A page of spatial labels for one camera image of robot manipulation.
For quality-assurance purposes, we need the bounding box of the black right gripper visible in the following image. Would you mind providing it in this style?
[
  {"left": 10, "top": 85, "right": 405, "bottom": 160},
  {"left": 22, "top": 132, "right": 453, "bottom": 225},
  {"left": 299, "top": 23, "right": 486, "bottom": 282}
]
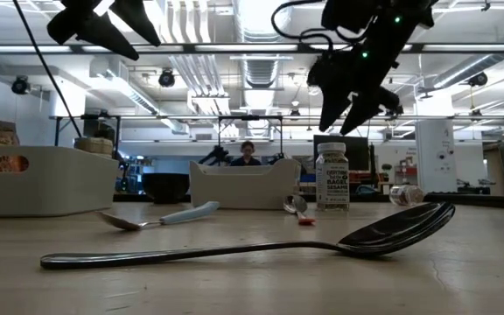
[{"left": 307, "top": 21, "right": 415, "bottom": 135}]

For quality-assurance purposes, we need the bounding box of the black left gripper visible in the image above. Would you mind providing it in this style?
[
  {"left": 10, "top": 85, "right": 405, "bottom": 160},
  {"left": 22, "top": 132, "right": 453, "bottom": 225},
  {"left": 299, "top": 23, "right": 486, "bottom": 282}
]
[{"left": 45, "top": 0, "right": 162, "bottom": 61}]

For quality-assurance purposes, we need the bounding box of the bagel seasoning jar white lid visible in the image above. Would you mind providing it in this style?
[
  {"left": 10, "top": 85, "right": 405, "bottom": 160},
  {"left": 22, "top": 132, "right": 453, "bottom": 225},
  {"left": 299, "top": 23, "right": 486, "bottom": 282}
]
[{"left": 315, "top": 142, "right": 351, "bottom": 212}]

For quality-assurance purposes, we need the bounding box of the small clear glass jar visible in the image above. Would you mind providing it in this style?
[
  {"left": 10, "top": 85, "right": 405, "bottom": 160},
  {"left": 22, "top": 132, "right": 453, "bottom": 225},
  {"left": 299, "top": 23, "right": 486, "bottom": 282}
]
[{"left": 388, "top": 184, "right": 426, "bottom": 207}]

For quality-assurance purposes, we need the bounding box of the silver spoon white orange handle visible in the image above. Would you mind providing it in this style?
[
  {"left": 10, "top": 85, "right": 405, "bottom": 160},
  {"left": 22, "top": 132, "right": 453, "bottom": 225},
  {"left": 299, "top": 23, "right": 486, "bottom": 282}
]
[{"left": 283, "top": 194, "right": 318, "bottom": 227}]

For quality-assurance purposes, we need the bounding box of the seasoning jar gold lid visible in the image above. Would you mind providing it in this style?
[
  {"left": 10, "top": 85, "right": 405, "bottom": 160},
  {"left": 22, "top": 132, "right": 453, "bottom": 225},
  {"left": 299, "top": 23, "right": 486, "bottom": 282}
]
[{"left": 74, "top": 136, "right": 114, "bottom": 155}]

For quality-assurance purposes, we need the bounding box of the dark metal spoon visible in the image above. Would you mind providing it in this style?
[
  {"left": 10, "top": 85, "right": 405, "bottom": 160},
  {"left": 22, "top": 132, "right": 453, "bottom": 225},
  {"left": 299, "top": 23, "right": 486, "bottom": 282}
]
[{"left": 39, "top": 200, "right": 457, "bottom": 270}]

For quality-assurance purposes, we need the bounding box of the pale grey plastic bin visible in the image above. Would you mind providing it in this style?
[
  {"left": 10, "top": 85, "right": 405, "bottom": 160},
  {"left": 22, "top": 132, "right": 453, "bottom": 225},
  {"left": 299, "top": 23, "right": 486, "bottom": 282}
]
[{"left": 189, "top": 157, "right": 302, "bottom": 211}]

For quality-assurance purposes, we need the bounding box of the grey bin with handle cutout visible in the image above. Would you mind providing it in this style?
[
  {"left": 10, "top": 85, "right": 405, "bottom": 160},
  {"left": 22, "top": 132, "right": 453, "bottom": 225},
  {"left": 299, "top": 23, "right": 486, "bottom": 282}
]
[{"left": 0, "top": 145, "right": 120, "bottom": 219}]

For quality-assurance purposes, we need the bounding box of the silver spoon teal handle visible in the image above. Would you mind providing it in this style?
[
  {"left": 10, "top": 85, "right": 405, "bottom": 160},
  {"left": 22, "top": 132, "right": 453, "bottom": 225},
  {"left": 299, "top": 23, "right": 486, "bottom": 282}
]
[{"left": 95, "top": 200, "right": 221, "bottom": 232}]

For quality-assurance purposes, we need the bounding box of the black monitor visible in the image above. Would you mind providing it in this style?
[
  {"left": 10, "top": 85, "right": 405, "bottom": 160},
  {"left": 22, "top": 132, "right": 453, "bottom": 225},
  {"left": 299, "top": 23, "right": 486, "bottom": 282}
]
[{"left": 312, "top": 134, "right": 371, "bottom": 172}]

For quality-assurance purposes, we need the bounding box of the black light bar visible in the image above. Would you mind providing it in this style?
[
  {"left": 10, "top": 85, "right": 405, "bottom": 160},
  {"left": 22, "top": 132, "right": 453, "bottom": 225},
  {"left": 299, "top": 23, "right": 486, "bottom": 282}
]
[{"left": 0, "top": 42, "right": 504, "bottom": 55}]

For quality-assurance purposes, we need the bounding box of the white pillar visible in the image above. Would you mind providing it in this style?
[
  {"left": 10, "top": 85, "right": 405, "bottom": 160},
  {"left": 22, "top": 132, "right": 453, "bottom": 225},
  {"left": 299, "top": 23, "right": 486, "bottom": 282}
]
[{"left": 414, "top": 118, "right": 458, "bottom": 194}]

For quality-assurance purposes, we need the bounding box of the person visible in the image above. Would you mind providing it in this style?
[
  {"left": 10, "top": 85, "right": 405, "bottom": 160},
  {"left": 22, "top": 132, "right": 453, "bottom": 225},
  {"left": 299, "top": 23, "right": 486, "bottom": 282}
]
[{"left": 229, "top": 140, "right": 263, "bottom": 167}]

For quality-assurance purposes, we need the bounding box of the red bowl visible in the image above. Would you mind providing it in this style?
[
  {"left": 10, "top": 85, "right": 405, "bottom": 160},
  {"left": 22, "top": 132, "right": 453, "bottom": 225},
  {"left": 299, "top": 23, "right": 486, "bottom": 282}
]
[{"left": 141, "top": 172, "right": 191, "bottom": 205}]

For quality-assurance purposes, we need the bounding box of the black hanging camera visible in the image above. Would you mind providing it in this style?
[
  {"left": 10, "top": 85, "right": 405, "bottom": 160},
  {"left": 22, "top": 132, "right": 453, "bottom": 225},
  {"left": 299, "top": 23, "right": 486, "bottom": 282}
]
[
  {"left": 468, "top": 72, "right": 489, "bottom": 88},
  {"left": 157, "top": 68, "right": 177, "bottom": 88},
  {"left": 10, "top": 74, "right": 31, "bottom": 95}
]

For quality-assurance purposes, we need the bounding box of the black power cable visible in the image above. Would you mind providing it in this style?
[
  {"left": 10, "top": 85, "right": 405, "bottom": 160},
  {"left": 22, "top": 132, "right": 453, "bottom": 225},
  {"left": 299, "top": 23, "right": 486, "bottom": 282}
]
[{"left": 11, "top": 0, "right": 83, "bottom": 139}]

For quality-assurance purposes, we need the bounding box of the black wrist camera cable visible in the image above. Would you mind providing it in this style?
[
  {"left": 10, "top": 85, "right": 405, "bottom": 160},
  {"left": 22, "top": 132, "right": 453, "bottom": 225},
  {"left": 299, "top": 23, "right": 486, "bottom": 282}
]
[{"left": 270, "top": 0, "right": 336, "bottom": 52}]

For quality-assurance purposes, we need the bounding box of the background black frame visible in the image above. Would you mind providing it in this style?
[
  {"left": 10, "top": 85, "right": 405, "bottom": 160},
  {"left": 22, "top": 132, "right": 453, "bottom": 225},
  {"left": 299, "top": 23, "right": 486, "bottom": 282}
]
[{"left": 50, "top": 113, "right": 504, "bottom": 155}]

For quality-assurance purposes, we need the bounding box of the black aluminium frame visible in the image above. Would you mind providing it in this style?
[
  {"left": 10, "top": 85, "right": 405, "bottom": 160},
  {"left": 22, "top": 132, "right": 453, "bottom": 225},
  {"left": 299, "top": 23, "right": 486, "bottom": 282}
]
[{"left": 111, "top": 192, "right": 504, "bottom": 210}]

